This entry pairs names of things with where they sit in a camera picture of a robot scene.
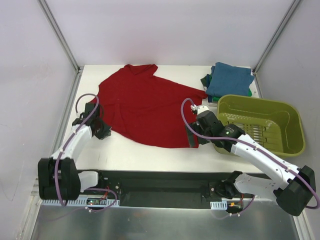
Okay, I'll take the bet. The olive green plastic basket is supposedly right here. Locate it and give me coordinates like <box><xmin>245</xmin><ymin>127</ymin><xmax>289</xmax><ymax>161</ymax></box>
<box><xmin>217</xmin><ymin>94</ymin><xmax>306</xmax><ymax>159</ymax></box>

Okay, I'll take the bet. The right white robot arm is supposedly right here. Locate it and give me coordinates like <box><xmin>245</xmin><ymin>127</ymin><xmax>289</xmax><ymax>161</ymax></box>
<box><xmin>185</xmin><ymin>105</ymin><xmax>320</xmax><ymax>217</ymax></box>

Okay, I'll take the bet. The aluminium frame post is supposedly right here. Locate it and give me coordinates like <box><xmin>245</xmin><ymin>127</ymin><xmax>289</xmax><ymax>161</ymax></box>
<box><xmin>253</xmin><ymin>0</ymin><xmax>303</xmax><ymax>76</ymax></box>
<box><xmin>37</xmin><ymin>0</ymin><xmax>82</xmax><ymax>73</ymax></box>

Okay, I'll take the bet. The red t shirt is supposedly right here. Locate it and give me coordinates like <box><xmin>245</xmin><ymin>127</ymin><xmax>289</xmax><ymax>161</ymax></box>
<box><xmin>97</xmin><ymin>64</ymin><xmax>207</xmax><ymax>149</ymax></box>

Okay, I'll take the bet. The left white cable duct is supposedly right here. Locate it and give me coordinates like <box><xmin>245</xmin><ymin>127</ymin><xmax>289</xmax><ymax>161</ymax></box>
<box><xmin>41</xmin><ymin>196</ymin><xmax>121</xmax><ymax>208</ymax></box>

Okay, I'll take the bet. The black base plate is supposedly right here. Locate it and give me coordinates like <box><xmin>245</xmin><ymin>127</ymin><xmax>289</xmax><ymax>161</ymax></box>
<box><xmin>79</xmin><ymin>169</ymin><xmax>253</xmax><ymax>208</ymax></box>

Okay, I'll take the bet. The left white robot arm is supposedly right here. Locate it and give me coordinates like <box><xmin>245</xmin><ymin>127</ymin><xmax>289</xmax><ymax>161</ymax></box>
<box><xmin>37</xmin><ymin>102</ymin><xmax>111</xmax><ymax>202</ymax></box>

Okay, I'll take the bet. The white cable duct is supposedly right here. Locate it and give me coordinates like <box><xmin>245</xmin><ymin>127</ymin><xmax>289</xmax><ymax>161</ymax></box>
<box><xmin>41</xmin><ymin>196</ymin><xmax>121</xmax><ymax>208</ymax></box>
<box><xmin>210</xmin><ymin>200</ymin><xmax>228</xmax><ymax>211</ymax></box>

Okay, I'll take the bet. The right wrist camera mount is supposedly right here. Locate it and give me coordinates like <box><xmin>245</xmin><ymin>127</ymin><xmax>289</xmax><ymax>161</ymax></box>
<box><xmin>190</xmin><ymin>105</ymin><xmax>210</xmax><ymax>115</ymax></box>

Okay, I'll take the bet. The left aluminium frame post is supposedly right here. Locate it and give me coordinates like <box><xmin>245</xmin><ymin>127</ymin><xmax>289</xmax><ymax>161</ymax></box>
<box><xmin>37</xmin><ymin>0</ymin><xmax>82</xmax><ymax>73</ymax></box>

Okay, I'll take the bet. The right white cable duct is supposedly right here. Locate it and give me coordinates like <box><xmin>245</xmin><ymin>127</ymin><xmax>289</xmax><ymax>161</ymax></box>
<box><xmin>210</xmin><ymin>200</ymin><xmax>228</xmax><ymax>211</ymax></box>

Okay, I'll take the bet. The folded dark green t shirt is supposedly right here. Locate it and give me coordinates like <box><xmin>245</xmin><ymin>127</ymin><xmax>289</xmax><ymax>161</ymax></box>
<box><xmin>200</xmin><ymin>74</ymin><xmax>212</xmax><ymax>89</ymax></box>

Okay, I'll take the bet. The folded blue t shirt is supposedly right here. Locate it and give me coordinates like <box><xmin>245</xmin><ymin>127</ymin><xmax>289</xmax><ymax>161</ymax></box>
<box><xmin>205</xmin><ymin>62</ymin><xmax>254</xmax><ymax>98</ymax></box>

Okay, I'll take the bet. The right aluminium frame post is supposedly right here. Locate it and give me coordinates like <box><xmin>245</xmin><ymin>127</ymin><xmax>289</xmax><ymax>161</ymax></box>
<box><xmin>253</xmin><ymin>0</ymin><xmax>303</xmax><ymax>76</ymax></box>

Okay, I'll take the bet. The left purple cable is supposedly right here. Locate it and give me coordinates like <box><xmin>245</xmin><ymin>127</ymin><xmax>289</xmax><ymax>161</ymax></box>
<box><xmin>55</xmin><ymin>93</ymin><xmax>101</xmax><ymax>208</ymax></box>

